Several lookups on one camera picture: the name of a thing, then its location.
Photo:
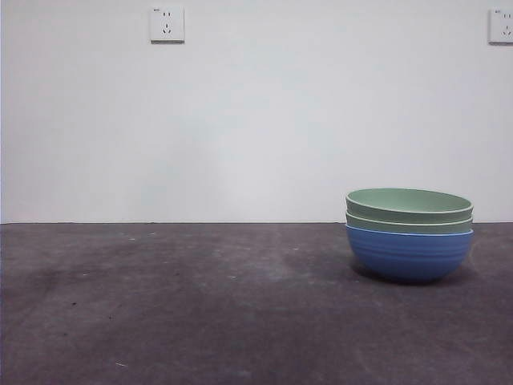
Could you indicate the green ribbed bowl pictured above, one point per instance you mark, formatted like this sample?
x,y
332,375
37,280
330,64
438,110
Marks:
x,y
401,202
384,225

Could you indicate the white wall socket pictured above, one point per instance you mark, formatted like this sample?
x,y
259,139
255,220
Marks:
x,y
501,27
167,25

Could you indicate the blue ribbed bowl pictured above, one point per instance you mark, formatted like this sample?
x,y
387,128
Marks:
x,y
409,256

